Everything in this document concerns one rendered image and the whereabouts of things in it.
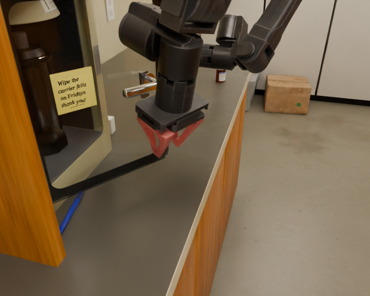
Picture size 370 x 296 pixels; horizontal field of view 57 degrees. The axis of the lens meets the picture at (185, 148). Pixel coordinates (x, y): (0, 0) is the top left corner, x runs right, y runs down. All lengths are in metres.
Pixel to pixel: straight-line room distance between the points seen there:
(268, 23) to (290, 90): 2.57
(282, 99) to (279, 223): 1.56
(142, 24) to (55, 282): 0.45
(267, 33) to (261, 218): 1.51
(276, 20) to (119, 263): 0.60
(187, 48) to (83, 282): 0.43
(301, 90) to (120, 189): 2.74
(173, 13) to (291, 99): 3.02
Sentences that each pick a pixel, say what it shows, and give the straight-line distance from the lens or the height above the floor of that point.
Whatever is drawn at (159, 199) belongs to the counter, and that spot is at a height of 0.94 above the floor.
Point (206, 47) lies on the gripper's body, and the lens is 0.85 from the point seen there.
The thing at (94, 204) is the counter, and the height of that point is 0.94.
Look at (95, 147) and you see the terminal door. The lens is 0.72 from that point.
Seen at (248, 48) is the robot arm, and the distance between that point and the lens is 0.79.
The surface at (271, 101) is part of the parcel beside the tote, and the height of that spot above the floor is 0.12.
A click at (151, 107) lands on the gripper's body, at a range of 0.51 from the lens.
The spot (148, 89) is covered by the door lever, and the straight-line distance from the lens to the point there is 0.67.
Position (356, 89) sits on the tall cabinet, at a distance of 3.82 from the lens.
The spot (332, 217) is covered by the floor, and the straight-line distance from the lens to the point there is 2.30.
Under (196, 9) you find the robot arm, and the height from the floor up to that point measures 1.38.
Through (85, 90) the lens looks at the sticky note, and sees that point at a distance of 0.66.
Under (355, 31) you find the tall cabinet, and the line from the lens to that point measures 3.65.
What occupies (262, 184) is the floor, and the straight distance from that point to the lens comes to 2.43.
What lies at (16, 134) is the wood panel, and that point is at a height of 1.22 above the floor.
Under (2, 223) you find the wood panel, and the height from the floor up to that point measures 1.02.
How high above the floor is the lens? 1.45
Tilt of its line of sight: 31 degrees down
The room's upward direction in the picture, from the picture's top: straight up
